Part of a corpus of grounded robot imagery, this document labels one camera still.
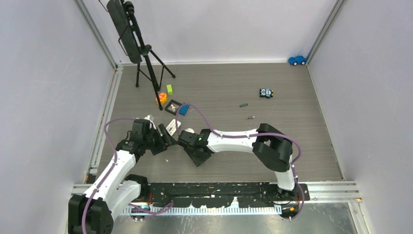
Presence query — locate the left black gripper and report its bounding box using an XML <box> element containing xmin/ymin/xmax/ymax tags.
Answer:
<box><xmin>143</xmin><ymin>124</ymin><xmax>175</xmax><ymax>156</ymax></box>

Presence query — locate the short white remote control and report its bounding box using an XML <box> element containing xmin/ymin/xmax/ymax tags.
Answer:
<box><xmin>166</xmin><ymin>119</ymin><xmax>181</xmax><ymax>137</ymax></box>

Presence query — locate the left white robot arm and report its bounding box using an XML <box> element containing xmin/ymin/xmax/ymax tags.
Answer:
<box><xmin>68</xmin><ymin>115</ymin><xmax>177</xmax><ymax>234</ymax></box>

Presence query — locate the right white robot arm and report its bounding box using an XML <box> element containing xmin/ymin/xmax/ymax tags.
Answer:
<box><xmin>178</xmin><ymin>123</ymin><xmax>298</xmax><ymax>200</ymax></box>

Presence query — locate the blue lego brick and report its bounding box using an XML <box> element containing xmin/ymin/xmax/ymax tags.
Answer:
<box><xmin>178</xmin><ymin>103</ymin><xmax>190</xmax><ymax>116</ymax></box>

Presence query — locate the black square tray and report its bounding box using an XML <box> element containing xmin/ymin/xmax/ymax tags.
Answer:
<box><xmin>165</xmin><ymin>99</ymin><xmax>182</xmax><ymax>116</ymax></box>

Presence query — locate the orange toy block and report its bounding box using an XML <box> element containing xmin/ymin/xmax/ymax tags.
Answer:
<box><xmin>158</xmin><ymin>93</ymin><xmax>168</xmax><ymax>105</ymax></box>

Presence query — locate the green toy block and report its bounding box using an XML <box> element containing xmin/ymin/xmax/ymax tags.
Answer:
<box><xmin>167</xmin><ymin>84</ymin><xmax>173</xmax><ymax>95</ymax></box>

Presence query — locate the black tripod stand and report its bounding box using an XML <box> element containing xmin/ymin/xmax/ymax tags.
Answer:
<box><xmin>120</xmin><ymin>0</ymin><xmax>176</xmax><ymax>111</ymax></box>

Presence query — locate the small blue robot toy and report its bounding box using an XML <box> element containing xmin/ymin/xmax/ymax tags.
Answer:
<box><xmin>259</xmin><ymin>88</ymin><xmax>274</xmax><ymax>98</ymax></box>

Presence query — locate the black light panel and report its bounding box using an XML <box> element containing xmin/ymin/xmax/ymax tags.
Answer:
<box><xmin>106</xmin><ymin>0</ymin><xmax>142</xmax><ymax>64</ymax></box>

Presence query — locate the blue toy car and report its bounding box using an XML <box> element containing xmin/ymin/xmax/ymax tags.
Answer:
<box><xmin>288</xmin><ymin>56</ymin><xmax>307</xmax><ymax>66</ymax></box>

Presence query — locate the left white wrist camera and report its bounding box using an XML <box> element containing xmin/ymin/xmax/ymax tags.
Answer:
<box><xmin>144</xmin><ymin>115</ymin><xmax>157</xmax><ymax>129</ymax></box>

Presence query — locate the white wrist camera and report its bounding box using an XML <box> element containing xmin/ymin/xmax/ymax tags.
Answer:
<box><xmin>144</xmin><ymin>115</ymin><xmax>157</xmax><ymax>129</ymax></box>
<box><xmin>185</xmin><ymin>128</ymin><xmax>195</xmax><ymax>134</ymax></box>

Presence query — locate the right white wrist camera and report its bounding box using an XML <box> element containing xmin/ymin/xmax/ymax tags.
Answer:
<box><xmin>185</xmin><ymin>128</ymin><xmax>195</xmax><ymax>134</ymax></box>

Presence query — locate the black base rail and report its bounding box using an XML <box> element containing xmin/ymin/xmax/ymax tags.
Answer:
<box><xmin>133</xmin><ymin>182</ymin><xmax>310</xmax><ymax>208</ymax></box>

